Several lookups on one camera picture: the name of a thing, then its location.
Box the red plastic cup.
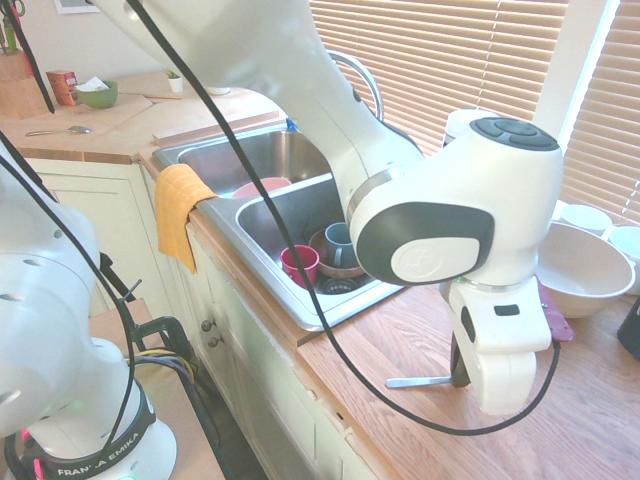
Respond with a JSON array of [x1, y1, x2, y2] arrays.
[[279, 244, 321, 290]]

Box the silver metal spoon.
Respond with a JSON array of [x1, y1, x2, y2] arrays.
[[24, 124, 94, 138]]

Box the silver metal fork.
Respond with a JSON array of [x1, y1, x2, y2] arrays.
[[385, 375, 454, 390]]

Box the pink wrist camera mount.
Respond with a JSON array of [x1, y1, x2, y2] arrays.
[[536, 281, 575, 344]]

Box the pink plastic bowl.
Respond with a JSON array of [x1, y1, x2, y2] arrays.
[[230, 176, 293, 202]]

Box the narrow wooden window blind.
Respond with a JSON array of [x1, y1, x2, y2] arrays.
[[548, 0, 640, 227]]

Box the large white bowl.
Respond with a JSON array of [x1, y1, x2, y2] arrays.
[[534, 221, 637, 320]]

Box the coloured cable bundle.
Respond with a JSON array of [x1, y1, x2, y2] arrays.
[[126, 346, 222, 480]]

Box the white crumpled paper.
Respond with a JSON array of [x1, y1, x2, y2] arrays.
[[74, 76, 111, 93]]

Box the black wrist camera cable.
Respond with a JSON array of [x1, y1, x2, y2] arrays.
[[124, 0, 562, 438]]

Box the sink drain strainer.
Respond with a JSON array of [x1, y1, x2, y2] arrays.
[[316, 277, 367, 297]]

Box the dark green clamp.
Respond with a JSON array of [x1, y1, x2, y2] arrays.
[[116, 280, 194, 367]]

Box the cream kitchen cabinet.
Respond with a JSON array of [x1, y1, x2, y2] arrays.
[[22, 157, 397, 480]]

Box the brown wooden bowl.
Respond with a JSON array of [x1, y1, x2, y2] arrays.
[[308, 228, 367, 280]]

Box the white wall picture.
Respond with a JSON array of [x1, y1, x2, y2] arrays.
[[51, 0, 101, 16]]

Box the stainless steel double sink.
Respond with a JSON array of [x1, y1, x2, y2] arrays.
[[151, 127, 407, 334]]

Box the wooden knife block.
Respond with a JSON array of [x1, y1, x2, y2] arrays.
[[0, 48, 52, 121]]

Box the pink handled knife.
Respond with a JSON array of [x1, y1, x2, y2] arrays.
[[11, 0, 37, 77]]

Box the orange cardboard box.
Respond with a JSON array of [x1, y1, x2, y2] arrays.
[[45, 69, 80, 107]]

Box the yellow dish cloth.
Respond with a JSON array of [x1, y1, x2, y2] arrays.
[[153, 163, 219, 275]]

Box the Lysol wipes canister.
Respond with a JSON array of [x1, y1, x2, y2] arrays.
[[443, 109, 477, 149]]

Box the chrome sink faucet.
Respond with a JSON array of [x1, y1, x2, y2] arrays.
[[331, 51, 387, 124]]

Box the black appliance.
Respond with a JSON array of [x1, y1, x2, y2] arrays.
[[615, 295, 640, 362]]

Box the green bowl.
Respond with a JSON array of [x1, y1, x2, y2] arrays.
[[74, 80, 120, 110]]

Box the small white bowl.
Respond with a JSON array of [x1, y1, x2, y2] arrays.
[[606, 224, 640, 297], [557, 200, 613, 239]]

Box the grey-blue mug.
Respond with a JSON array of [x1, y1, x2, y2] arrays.
[[323, 222, 358, 269]]

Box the thin black cable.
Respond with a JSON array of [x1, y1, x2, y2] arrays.
[[0, 130, 137, 449]]

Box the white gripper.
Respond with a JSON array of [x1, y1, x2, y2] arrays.
[[447, 281, 554, 417]]

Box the black tripod pole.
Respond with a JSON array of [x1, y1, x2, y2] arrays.
[[96, 251, 133, 302]]

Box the wide wooden window blind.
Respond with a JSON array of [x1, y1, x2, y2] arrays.
[[309, 0, 572, 157]]

